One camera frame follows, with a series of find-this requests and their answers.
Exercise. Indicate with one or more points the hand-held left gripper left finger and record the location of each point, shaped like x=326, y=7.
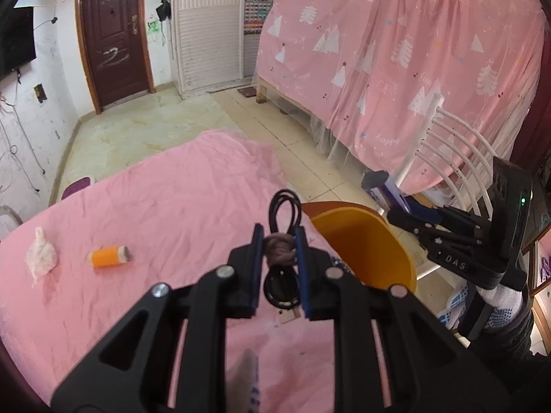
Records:
x=257, y=262

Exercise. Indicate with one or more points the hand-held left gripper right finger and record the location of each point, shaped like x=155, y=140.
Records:
x=302, y=266

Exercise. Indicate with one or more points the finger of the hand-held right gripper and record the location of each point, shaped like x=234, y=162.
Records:
x=430, y=234
x=456, y=217

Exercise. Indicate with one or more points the brown knotted band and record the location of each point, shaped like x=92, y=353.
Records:
x=279, y=249

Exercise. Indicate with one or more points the purple white tube black cap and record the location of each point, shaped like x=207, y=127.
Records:
x=389, y=189

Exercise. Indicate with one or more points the orange plastic bin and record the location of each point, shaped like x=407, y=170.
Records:
x=361, y=241

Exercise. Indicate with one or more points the person's right forearm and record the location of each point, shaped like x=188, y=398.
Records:
x=516, y=374

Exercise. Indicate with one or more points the person's right hand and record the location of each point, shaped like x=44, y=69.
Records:
x=503, y=303

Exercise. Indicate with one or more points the wooden shelf unit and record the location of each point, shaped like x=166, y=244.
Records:
x=543, y=266

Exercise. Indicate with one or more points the dark orange plastic object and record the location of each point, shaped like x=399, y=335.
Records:
x=327, y=207

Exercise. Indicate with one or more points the blue white slippers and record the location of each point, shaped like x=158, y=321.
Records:
x=454, y=307

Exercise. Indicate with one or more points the white metal chair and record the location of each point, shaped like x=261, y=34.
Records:
x=421, y=137

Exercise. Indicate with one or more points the pink tablecloth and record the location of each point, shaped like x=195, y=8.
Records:
x=172, y=202

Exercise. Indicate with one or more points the dark red curtain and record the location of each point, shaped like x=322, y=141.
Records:
x=536, y=116

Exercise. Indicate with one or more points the orange cylinder bottle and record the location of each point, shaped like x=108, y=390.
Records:
x=107, y=257

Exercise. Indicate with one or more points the small dark door mat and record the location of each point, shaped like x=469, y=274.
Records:
x=247, y=92

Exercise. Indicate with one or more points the pink tree print curtain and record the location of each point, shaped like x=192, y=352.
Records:
x=409, y=30

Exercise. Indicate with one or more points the purple white step stool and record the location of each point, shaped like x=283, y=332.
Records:
x=77, y=187

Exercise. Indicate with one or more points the white cotton wad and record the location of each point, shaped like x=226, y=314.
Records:
x=41, y=256

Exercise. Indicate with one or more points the white louvered cabinet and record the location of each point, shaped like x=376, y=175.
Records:
x=209, y=30

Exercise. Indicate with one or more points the colourful chart poster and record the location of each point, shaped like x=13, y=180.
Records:
x=257, y=8

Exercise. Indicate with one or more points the dark brown door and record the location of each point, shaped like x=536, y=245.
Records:
x=114, y=30

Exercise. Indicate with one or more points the wall socket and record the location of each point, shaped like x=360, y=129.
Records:
x=40, y=93

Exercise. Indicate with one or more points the black wall television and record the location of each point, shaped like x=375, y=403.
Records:
x=15, y=43

